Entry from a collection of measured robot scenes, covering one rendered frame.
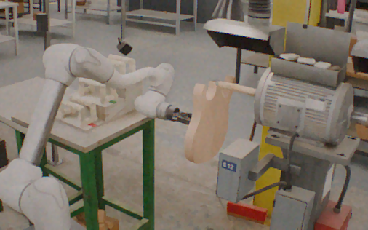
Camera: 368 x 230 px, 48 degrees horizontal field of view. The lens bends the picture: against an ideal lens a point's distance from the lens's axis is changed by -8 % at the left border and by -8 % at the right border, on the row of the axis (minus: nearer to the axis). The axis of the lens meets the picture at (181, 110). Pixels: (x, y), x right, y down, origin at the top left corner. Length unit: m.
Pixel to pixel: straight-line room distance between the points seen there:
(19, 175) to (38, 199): 0.18
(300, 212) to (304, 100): 0.45
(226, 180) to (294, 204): 0.30
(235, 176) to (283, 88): 0.39
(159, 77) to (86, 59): 0.57
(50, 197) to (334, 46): 1.27
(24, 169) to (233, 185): 0.85
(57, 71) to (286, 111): 0.96
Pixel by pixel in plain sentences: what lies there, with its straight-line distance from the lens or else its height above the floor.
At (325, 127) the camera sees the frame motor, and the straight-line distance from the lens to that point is 1.73.
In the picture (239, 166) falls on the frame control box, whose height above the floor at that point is 1.09.
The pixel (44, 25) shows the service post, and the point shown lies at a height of 1.23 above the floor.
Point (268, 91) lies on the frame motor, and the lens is 1.78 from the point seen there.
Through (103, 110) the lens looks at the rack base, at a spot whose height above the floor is 1.00.
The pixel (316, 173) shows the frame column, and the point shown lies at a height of 1.01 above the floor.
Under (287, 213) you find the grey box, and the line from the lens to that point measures 1.85.
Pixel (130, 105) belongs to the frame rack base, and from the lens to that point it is 2.50.
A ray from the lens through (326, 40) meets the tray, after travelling 1.84.
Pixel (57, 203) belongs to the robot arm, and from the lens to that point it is 1.76.
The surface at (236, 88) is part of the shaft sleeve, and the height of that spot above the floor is 1.25.
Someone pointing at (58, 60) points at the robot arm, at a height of 1.38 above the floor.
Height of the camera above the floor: 1.87
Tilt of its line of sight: 22 degrees down
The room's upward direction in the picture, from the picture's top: 2 degrees clockwise
